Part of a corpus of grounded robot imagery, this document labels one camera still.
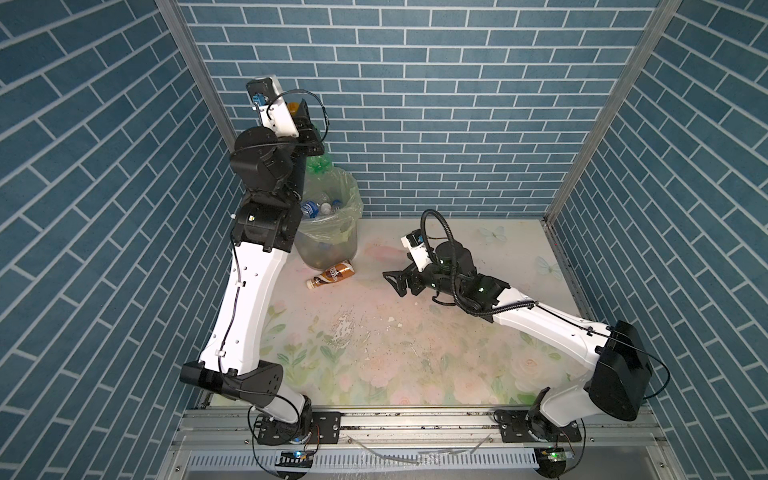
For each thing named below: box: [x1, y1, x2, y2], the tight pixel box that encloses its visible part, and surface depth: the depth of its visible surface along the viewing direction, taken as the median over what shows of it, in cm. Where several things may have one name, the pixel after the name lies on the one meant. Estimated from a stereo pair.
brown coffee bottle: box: [307, 259, 356, 289], surface depth 101 cm
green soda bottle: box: [306, 153, 332, 174], surface depth 67 cm
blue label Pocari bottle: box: [300, 200, 320, 218], surface depth 98 cm
